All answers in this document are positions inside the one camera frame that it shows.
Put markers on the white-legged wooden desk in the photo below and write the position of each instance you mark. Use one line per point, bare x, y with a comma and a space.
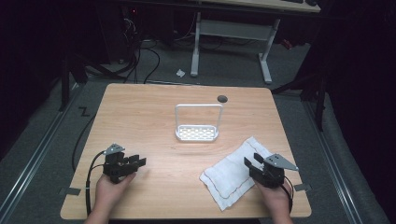
233, 29

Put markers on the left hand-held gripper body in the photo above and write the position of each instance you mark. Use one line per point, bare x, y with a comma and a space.
115, 166

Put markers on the person's left hand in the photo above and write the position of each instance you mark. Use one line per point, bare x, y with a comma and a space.
107, 194

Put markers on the black metal stand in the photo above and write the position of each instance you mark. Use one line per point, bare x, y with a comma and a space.
65, 84
314, 90

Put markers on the metal floor rail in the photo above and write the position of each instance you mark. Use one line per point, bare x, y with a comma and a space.
34, 158
333, 161

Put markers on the grey tape piece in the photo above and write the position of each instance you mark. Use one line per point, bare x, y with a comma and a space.
71, 191
302, 187

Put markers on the black computer mouse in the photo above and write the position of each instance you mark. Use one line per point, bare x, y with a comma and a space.
311, 2

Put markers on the crumpled white paper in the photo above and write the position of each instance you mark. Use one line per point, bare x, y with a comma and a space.
180, 73

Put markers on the person's right hand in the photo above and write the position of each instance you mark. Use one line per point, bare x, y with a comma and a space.
278, 199

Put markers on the white cloth with red stitching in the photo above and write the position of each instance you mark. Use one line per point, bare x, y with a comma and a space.
230, 177

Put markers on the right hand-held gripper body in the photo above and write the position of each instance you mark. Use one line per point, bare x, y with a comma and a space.
271, 174

